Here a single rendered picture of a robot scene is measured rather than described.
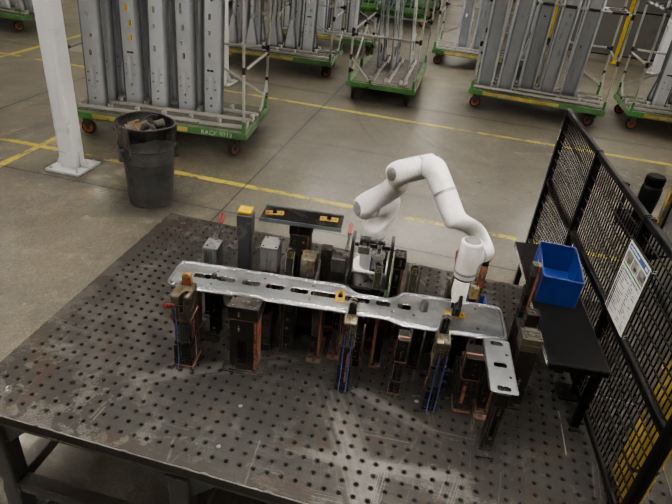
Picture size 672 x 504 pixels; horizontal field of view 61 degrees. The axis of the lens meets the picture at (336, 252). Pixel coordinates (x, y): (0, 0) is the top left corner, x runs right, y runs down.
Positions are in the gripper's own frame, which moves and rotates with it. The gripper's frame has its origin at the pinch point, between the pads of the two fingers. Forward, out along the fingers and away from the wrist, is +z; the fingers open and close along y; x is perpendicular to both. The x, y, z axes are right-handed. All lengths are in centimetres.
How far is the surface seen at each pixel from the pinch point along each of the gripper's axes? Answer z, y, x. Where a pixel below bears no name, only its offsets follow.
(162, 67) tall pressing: 31, -400, -287
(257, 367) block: 32, 18, -76
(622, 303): -22, 12, 54
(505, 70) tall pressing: 47, -677, 114
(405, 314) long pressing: 3.1, 5.2, -19.6
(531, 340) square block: -2.8, 16.9, 26.6
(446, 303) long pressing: 3.0, -6.7, -2.9
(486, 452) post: 33, 41, 16
